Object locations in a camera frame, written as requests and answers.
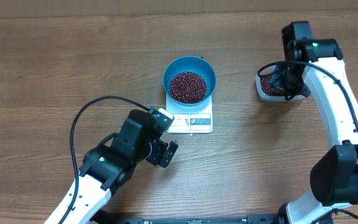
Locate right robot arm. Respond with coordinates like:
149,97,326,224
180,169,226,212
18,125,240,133
270,21,358,223

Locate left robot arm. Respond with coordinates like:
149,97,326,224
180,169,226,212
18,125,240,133
46,108,178,223

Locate white digital kitchen scale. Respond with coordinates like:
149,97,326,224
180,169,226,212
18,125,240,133
166,95,213,134

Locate red beans in bowl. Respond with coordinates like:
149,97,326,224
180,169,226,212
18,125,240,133
169,71,208,104

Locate teal metal bowl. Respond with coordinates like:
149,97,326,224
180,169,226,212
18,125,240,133
163,56,217,107

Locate red beans in container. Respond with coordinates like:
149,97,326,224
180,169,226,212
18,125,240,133
260,77,283,96

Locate clear plastic container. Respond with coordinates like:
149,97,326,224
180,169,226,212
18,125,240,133
256,65,306,103

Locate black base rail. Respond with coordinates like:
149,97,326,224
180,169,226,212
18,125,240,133
88,214,289,224

